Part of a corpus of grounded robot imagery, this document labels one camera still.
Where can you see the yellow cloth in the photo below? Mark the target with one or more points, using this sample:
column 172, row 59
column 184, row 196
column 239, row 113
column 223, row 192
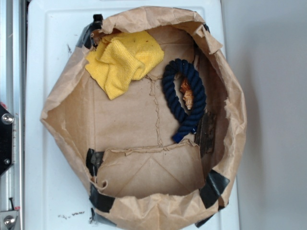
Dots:
column 121, row 58

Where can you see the brown paper bag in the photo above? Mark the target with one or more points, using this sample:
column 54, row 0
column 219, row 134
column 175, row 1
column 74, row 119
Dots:
column 136, row 154

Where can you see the dark wood piece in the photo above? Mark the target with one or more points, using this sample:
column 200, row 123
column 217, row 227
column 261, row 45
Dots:
column 206, row 133

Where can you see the white plastic tray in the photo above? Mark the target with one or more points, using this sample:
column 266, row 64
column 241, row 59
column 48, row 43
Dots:
column 55, row 198

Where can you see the black metal bracket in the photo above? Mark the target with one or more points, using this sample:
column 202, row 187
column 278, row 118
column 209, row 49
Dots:
column 6, row 139

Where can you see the aluminium frame rail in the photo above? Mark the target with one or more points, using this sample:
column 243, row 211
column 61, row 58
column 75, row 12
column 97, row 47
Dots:
column 12, row 73

